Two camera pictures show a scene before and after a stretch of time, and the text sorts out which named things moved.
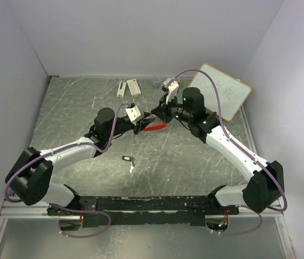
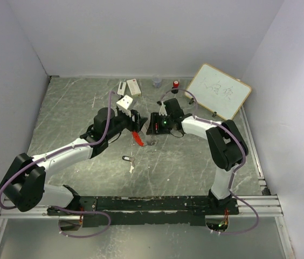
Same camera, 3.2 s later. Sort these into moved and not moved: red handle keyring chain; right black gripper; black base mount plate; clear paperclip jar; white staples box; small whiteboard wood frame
Moved: right black gripper; red handle keyring chain
Not moved: white staples box; black base mount plate; clear paperclip jar; small whiteboard wood frame
